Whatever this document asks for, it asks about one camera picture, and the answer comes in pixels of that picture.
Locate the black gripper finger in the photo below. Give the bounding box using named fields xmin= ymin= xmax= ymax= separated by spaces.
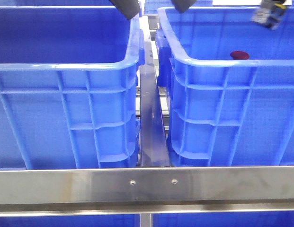
xmin=110 ymin=0 xmax=140 ymax=20
xmin=171 ymin=0 xmax=196 ymax=13

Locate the red push button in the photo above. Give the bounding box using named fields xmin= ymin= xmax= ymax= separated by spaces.
xmin=230 ymin=50 xmax=250 ymax=60

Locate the far tall blue crate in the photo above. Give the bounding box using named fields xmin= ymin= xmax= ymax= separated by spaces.
xmin=143 ymin=0 xmax=213 ymax=15

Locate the blue crate at left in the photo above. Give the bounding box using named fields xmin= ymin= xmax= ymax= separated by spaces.
xmin=0 ymin=6 xmax=144 ymax=170

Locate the large blue plastic crate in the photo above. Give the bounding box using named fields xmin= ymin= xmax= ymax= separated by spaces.
xmin=156 ymin=7 xmax=294 ymax=166

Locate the steel rack centre divider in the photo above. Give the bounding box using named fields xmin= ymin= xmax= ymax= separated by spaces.
xmin=140 ymin=36 xmax=170 ymax=167

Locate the lower left blue crate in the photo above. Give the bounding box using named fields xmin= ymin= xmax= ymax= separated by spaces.
xmin=0 ymin=214 xmax=140 ymax=227

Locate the lower right blue crate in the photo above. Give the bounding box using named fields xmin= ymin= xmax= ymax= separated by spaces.
xmin=153 ymin=211 xmax=294 ymax=227

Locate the steel rack front rail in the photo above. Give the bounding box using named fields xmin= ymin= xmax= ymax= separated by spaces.
xmin=0 ymin=166 xmax=294 ymax=217

